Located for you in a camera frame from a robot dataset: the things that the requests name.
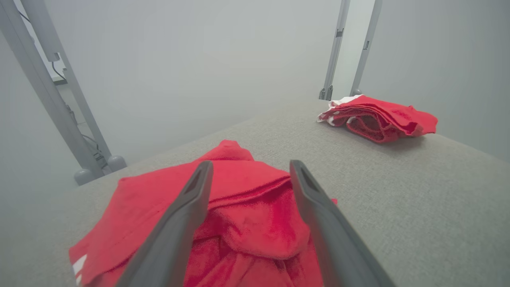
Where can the red basketball jersey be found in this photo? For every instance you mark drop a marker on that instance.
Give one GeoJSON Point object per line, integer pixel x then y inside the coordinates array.
{"type": "Point", "coordinates": [247, 227]}

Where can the red shorts with white stripes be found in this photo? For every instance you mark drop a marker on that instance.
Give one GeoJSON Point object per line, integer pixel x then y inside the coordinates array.
{"type": "Point", "coordinates": [390, 119]}

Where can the grey metal stand post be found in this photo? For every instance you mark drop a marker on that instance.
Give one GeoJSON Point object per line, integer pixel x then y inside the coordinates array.
{"type": "Point", "coordinates": [47, 87]}

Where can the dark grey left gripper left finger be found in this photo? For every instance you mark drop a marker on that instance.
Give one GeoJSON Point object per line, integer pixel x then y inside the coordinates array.
{"type": "Point", "coordinates": [171, 247]}

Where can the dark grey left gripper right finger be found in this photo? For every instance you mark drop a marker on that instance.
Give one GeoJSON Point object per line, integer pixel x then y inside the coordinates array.
{"type": "Point", "coordinates": [338, 255]}

